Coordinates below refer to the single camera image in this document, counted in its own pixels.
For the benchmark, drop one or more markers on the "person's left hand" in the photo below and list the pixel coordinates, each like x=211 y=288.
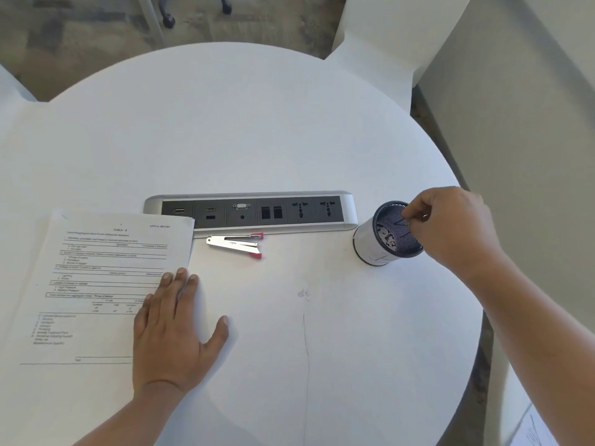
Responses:
x=167 y=339

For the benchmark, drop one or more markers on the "person's right hand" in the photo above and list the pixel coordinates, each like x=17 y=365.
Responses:
x=455 y=227

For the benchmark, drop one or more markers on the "printed paper stack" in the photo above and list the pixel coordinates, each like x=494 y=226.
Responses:
x=107 y=264

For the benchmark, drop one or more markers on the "silver stapler with pink ends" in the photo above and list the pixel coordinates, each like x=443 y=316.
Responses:
x=232 y=243

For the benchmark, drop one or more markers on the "person's right forearm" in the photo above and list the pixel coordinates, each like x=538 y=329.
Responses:
x=539 y=339

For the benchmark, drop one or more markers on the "silver table power socket strip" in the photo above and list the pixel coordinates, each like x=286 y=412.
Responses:
x=251 y=211

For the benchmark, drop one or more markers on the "white wrapped mesh pen holder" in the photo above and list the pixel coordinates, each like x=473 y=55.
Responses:
x=367 y=246

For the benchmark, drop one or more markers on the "white plastic chair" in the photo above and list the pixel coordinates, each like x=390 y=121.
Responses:
x=395 y=37
x=506 y=399
x=11 y=90

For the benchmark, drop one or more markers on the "long white table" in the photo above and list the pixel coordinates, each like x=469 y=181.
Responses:
x=148 y=18

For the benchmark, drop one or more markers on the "black swivel office chair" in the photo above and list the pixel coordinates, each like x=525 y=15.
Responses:
x=195 y=6

